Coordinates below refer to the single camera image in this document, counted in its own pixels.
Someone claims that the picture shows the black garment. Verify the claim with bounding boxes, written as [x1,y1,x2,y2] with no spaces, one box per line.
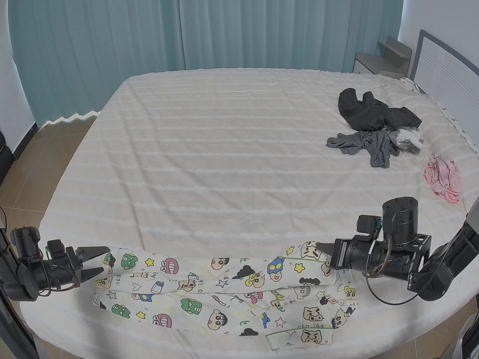
[338,88,423,132]

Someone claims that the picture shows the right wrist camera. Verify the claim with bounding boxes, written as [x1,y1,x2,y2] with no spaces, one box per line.
[357,215,382,243]

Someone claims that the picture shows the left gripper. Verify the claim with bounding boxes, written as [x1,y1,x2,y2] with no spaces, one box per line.
[38,246,111,289]

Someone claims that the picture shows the grey bedside table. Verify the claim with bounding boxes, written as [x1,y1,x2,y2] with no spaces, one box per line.
[354,36,412,78]

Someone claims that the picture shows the blue-green curtain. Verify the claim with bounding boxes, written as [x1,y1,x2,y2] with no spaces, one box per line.
[8,0,186,126]
[177,0,407,75]

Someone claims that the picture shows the white garment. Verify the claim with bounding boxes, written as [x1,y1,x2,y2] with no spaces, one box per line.
[389,126,424,154]

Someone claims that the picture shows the pink garment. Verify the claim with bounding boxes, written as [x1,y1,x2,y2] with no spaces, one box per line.
[424,154,462,204]

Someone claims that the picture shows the black cable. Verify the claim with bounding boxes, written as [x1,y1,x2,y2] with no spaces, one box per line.
[365,271,420,306]

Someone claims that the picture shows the dark grey garment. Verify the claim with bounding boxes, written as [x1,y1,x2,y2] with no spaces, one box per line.
[326,129,401,169]

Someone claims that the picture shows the white printed pyjama top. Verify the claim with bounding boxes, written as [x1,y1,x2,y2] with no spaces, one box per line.
[92,240,360,351]

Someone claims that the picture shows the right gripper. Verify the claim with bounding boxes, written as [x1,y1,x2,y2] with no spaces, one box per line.
[315,238,387,276]

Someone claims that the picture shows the bed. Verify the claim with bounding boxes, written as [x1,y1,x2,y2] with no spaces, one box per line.
[19,29,479,359]

